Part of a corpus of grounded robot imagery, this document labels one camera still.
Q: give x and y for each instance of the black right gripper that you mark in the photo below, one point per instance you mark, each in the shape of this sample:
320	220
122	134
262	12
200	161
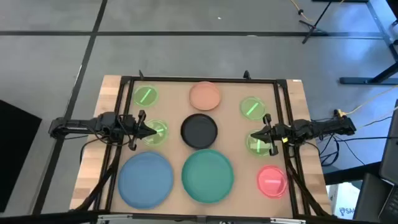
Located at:
280	133

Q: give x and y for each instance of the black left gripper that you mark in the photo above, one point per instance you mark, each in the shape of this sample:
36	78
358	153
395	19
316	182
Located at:
132	130

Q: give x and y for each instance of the small green translucent plate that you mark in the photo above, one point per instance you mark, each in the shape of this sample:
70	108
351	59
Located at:
252	108
161	138
145	96
256	147

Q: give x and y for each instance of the pink cup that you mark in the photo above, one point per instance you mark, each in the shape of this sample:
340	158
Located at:
272	181

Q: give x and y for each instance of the black plastic plate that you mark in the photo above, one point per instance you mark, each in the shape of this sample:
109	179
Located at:
199	131

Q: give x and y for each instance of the large teal plastic plate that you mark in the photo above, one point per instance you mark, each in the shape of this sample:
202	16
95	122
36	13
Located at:
207	176

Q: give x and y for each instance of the salmon plastic plate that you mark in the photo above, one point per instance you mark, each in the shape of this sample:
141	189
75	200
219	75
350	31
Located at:
205	96

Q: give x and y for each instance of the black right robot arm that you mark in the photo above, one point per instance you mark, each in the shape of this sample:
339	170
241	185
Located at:
323	127

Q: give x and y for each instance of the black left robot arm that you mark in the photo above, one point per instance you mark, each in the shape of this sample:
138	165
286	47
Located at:
77	126

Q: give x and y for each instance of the large blue plastic plate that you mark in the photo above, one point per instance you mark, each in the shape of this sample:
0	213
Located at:
145	180

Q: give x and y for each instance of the white cardboard box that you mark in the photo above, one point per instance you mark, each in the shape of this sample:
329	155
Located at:
343	202

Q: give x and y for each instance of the black tripod stand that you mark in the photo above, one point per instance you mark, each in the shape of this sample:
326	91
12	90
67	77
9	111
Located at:
312	28

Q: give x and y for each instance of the dark laptop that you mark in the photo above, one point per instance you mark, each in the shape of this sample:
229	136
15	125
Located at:
390	149

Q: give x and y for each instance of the black cabinet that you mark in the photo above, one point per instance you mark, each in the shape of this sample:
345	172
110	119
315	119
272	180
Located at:
15	149

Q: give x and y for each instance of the black aluminium table frame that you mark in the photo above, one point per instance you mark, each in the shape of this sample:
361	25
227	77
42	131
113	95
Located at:
202	79

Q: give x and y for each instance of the black overhead mount bar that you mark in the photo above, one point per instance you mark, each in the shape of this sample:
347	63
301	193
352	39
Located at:
46	217

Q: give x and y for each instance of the black desk frame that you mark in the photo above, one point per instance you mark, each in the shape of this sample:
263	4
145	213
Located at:
382	34

